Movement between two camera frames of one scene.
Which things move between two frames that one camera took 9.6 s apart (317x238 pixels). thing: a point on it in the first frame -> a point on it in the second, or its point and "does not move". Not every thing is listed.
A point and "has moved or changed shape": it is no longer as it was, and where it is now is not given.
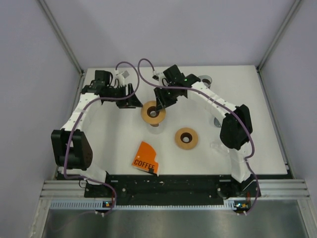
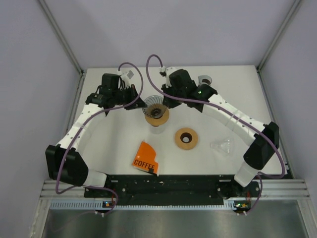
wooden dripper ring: (149, 113) has moved or changed shape
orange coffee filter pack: (144, 158) does not move
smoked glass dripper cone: (217, 123) -> (155, 108)
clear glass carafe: (156, 130) does not move
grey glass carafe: (206, 79) does not move
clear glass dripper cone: (219, 146) does not move
